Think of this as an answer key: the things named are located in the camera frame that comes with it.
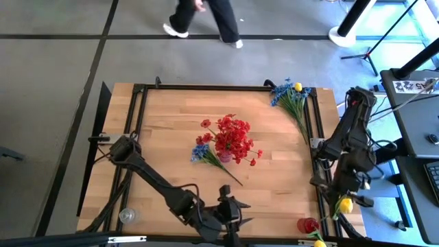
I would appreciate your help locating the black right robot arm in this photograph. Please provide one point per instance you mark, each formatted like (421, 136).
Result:
(353, 120)

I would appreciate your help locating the grey floor object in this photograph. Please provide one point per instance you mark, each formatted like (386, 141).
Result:
(10, 153)

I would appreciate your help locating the clear glass vase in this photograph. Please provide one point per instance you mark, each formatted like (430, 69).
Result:
(127, 216)

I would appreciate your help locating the pink ribbed glass vase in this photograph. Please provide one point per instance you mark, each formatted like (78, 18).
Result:
(225, 158)

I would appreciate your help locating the white floor stand base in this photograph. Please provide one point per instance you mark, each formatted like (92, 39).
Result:
(339, 39)

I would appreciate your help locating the silver arm base bracket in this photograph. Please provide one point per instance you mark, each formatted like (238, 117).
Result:
(313, 142)

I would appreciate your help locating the black aluminium table frame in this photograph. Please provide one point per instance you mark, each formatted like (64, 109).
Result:
(223, 88)

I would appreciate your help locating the black keyboard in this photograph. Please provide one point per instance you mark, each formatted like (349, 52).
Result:
(433, 182)

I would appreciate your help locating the black round knob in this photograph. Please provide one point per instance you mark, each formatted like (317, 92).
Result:
(433, 139)

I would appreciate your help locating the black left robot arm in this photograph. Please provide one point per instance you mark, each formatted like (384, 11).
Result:
(154, 178)

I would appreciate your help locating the white printed label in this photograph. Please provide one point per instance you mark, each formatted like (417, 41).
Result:
(411, 86)

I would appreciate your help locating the black stand pole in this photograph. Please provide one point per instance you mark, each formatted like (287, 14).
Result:
(350, 17)

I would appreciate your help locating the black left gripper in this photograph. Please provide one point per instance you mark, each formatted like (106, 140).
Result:
(229, 212)

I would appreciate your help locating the red glass vase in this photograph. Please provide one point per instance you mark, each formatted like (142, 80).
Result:
(307, 224)

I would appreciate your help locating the black tripod stand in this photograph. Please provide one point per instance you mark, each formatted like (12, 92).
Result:
(368, 55)

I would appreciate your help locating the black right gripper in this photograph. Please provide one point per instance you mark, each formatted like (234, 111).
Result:
(350, 178)

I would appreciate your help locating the person's hand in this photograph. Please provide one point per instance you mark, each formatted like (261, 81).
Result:
(199, 5)

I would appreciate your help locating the black diagonal pole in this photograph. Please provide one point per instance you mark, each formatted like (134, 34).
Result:
(418, 60)

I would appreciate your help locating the black desk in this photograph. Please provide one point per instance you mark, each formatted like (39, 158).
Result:
(415, 120)

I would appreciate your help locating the black desk leg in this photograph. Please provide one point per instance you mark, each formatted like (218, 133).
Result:
(391, 178)

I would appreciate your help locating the dense red flower bunch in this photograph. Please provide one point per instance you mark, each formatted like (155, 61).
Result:
(233, 137)

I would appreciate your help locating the silver frame plate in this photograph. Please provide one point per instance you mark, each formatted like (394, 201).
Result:
(305, 243)
(127, 239)

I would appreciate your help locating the person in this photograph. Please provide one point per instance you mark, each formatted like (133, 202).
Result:
(223, 20)

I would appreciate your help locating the grey aluminium overhead frame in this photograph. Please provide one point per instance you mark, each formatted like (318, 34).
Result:
(51, 240)

